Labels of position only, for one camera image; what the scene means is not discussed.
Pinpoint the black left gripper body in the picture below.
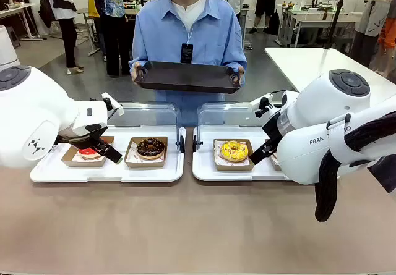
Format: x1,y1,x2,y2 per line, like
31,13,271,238
56,122,108,148

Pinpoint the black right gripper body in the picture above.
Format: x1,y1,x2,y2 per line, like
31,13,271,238
261,109,293,145

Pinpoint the white printed paper liner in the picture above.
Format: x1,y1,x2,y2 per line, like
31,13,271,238
128,142,165,164
214,141,251,166
74,151,106,162

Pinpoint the yellow sprinkled donut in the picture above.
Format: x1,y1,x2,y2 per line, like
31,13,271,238
220,140,249,163

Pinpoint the brown cardboard donut tray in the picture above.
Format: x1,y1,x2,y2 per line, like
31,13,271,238
61,135,115,167
265,138,283,171
213,138,256,172
124,136,169,168

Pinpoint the chocolate sprinkled donut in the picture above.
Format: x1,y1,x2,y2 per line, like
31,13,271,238
136,137,166,160

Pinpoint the black serving tray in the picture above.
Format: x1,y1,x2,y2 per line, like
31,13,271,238
135,61,243,95

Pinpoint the person's left forearm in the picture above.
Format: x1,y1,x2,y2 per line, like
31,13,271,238
230,51,248,72

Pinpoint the person's right forearm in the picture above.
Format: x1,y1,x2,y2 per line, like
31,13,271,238
128,48,148,70

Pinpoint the red glazed donut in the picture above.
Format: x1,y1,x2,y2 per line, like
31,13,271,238
77,146,103,161

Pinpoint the person in black vest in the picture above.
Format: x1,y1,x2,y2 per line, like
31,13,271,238
40,0,85,75

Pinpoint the person in blue patterned shirt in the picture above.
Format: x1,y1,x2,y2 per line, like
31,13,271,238
100,0,137,77

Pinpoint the person in black shorts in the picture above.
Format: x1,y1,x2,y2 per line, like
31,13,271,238
248,0,285,35

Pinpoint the person in yellow jacket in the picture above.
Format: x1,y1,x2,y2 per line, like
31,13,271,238
87,0,108,62

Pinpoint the person's left hand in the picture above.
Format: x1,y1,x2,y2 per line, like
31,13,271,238
231,66,246,87

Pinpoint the person's right hand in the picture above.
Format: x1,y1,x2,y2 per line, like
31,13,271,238
130,61,146,86

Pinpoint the white display tray base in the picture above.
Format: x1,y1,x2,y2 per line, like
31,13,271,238
192,125,293,182
30,125,186,183

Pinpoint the clear hinged display lid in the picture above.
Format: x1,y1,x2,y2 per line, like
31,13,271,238
193,101,279,153
106,101,186,154

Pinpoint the large white table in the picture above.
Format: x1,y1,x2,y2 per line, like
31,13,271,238
264,46,396,96

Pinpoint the black backpack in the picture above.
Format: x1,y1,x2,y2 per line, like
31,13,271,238
268,11,281,36

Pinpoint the black hanging name tag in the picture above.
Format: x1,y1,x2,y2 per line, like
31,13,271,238
181,43,194,64

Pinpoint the white air purifier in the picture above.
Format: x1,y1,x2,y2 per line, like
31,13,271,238
0,25,21,67

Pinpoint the white workbench desk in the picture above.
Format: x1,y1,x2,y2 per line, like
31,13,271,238
275,4,363,48

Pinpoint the black fabric cover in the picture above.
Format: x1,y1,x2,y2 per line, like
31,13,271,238
367,162,396,193

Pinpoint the black tripod pole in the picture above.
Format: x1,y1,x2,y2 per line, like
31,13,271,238
324,0,352,50

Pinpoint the light wooden desk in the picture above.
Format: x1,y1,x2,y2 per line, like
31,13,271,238
0,2,44,42

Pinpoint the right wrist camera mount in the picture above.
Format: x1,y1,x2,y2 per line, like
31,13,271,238
248,91,284,119

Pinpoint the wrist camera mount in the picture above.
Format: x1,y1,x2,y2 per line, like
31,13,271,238
248,91,284,119
101,91,124,117

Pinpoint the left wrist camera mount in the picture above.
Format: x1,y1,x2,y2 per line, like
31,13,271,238
101,91,124,117

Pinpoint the black cable sleeve bundle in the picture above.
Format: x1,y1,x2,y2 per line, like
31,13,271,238
314,111,396,222

